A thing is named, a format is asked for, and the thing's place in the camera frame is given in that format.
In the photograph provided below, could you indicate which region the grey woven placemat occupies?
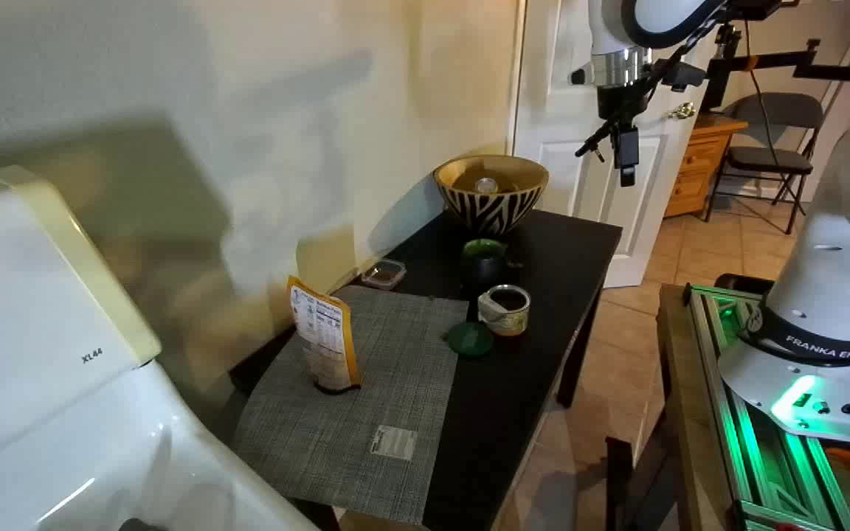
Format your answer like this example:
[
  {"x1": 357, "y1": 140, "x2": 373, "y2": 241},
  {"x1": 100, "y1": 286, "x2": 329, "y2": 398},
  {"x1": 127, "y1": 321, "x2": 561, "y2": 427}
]
[{"x1": 233, "y1": 286, "x2": 466, "y2": 523}]

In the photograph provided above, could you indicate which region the white orange ceramic cup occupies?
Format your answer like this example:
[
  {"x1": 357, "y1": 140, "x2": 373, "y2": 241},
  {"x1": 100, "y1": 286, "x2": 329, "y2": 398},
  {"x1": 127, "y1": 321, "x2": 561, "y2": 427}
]
[{"x1": 479, "y1": 284, "x2": 532, "y2": 337}]

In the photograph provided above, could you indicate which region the orange snack pouch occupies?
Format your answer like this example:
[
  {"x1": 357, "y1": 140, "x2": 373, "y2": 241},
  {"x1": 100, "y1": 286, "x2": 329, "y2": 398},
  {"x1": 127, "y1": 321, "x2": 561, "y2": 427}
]
[{"x1": 288, "y1": 277, "x2": 360, "y2": 392}]

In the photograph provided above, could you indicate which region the small clear glass bowl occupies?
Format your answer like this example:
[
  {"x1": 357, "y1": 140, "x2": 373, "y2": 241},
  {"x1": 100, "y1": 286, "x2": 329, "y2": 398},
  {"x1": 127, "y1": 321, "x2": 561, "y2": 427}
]
[{"x1": 360, "y1": 261, "x2": 407, "y2": 290}]

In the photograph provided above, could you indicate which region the black camera tripod arm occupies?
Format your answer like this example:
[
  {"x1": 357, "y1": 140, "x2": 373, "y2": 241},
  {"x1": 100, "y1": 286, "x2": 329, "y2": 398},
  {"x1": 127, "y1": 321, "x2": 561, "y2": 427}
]
[{"x1": 702, "y1": 0, "x2": 850, "y2": 110}]

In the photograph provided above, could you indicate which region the black folding chair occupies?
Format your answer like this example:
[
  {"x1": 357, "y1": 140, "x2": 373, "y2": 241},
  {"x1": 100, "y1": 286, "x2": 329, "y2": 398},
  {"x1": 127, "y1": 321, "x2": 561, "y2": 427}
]
[{"x1": 702, "y1": 92, "x2": 825, "y2": 231}]

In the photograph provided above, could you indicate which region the wooden drawer cabinet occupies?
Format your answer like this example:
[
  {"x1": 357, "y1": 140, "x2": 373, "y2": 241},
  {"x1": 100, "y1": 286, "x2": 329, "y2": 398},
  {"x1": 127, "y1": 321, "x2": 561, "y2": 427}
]
[{"x1": 668, "y1": 116, "x2": 744, "y2": 218}]

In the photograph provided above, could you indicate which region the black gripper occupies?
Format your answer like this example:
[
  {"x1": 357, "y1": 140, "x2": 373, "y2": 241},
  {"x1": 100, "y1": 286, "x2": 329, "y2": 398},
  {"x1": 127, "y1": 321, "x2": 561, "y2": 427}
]
[{"x1": 578, "y1": 87, "x2": 652, "y2": 185}]

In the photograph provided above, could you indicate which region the green round lid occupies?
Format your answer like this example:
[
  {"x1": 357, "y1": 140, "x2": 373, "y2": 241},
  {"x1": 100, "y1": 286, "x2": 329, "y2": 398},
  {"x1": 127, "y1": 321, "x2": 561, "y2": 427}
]
[{"x1": 444, "y1": 321, "x2": 493, "y2": 358}]

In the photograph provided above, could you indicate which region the dark green mug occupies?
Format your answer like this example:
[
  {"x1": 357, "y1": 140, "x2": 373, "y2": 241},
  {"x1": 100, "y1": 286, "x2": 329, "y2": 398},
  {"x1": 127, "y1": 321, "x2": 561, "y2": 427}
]
[{"x1": 460, "y1": 238, "x2": 524, "y2": 292}]

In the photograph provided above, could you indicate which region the black side table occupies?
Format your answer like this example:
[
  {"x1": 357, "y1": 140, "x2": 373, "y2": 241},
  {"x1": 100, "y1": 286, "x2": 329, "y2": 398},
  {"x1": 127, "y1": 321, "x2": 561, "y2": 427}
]
[{"x1": 227, "y1": 207, "x2": 625, "y2": 531}]

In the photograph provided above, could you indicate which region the zebra pattern wooden bowl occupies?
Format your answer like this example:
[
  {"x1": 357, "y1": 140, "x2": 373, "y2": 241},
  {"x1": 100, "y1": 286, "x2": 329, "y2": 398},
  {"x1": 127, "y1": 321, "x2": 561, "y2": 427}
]
[{"x1": 431, "y1": 153, "x2": 550, "y2": 237}]

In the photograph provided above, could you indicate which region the white panel door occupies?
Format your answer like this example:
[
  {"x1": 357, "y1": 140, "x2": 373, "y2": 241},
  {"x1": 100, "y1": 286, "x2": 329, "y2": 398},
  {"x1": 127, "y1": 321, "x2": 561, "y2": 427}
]
[{"x1": 515, "y1": 0, "x2": 726, "y2": 286}]

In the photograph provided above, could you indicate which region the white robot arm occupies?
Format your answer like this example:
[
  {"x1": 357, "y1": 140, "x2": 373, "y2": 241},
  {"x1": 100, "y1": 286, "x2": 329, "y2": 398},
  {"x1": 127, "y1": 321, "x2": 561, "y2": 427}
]
[{"x1": 578, "y1": 0, "x2": 850, "y2": 442}]

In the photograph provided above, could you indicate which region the wooden robot mounting table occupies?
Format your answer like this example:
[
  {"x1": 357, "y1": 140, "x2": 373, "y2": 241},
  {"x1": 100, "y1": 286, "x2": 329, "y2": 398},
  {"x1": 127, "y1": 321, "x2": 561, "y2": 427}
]
[{"x1": 605, "y1": 286, "x2": 850, "y2": 531}]

